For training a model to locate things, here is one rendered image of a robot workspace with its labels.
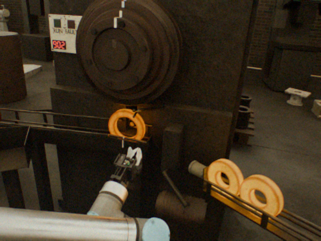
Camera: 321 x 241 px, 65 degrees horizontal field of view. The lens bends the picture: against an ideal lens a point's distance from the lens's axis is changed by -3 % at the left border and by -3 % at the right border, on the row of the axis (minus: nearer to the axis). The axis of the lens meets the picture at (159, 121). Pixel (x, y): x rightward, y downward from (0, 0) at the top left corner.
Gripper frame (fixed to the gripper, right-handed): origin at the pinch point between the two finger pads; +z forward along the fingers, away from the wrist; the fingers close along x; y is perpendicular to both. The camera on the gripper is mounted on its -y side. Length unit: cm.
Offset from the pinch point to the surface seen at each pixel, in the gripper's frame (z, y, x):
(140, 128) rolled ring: 16.9, -3.2, 5.6
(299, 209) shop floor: 60, -97, -97
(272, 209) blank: -12, 1, -52
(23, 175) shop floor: 19, -85, 115
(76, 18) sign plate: 40, 38, 45
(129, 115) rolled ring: 18.5, 2.1, 11.5
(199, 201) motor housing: -1.7, -22.0, -27.5
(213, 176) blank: 0.7, -5.5, -31.4
